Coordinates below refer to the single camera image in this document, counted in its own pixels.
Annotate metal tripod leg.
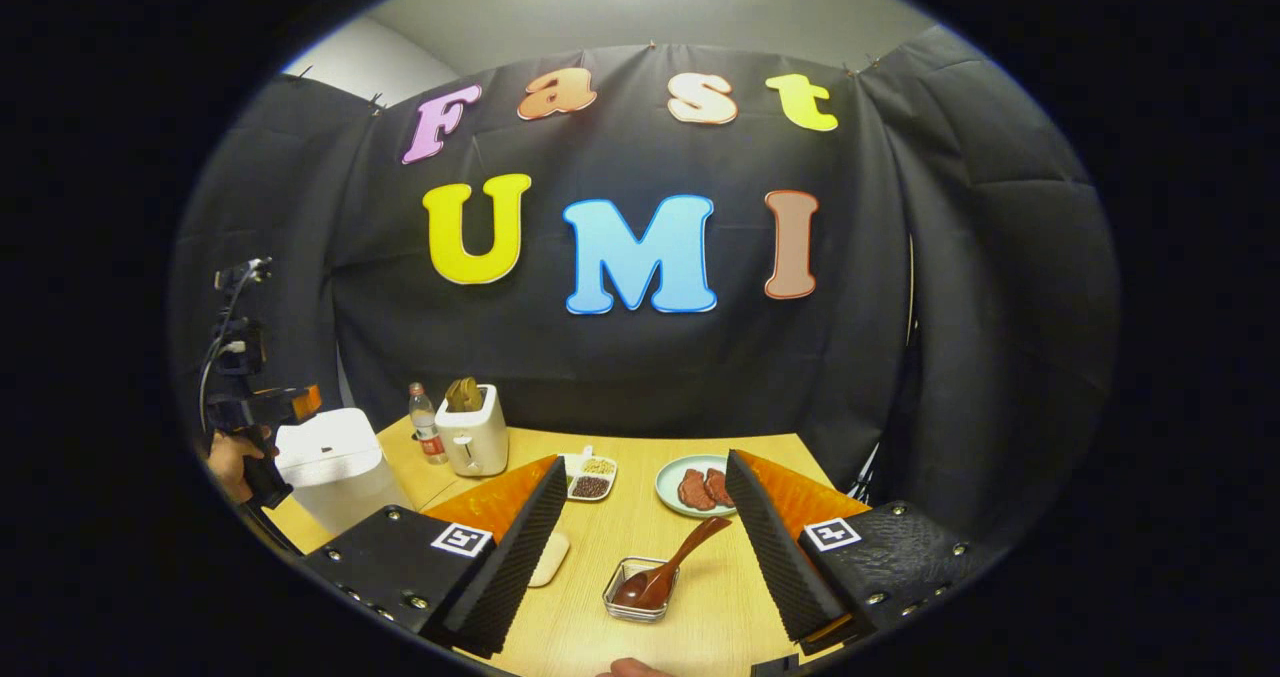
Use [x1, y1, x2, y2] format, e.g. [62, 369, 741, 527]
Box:
[848, 445, 883, 500]

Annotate brown wooden spoon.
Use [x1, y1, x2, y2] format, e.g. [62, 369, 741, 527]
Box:
[612, 516, 734, 611]

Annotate white toaster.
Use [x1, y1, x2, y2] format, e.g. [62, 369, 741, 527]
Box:
[435, 385, 510, 479]

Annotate pale green plate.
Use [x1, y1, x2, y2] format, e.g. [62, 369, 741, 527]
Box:
[655, 455, 740, 519]

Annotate white rice cooker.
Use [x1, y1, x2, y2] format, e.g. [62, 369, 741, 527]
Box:
[274, 407, 412, 536]

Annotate clear plastic water bottle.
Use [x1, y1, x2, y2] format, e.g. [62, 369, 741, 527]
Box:
[408, 383, 449, 466]

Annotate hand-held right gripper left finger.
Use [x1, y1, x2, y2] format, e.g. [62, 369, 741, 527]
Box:
[300, 455, 568, 658]

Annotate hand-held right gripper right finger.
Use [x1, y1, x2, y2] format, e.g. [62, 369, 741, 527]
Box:
[725, 449, 991, 656]

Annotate white divided bean dish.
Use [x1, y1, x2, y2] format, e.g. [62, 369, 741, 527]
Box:
[562, 445, 619, 502]

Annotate white rice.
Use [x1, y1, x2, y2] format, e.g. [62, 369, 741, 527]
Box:
[528, 535, 570, 588]

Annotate metal chopstick holder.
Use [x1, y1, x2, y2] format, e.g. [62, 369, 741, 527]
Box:
[602, 556, 682, 624]

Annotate black backdrop cloth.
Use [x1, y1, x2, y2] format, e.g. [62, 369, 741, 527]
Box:
[170, 25, 1121, 558]

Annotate clear plastic rice container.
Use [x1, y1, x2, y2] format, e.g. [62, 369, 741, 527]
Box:
[527, 531, 572, 589]

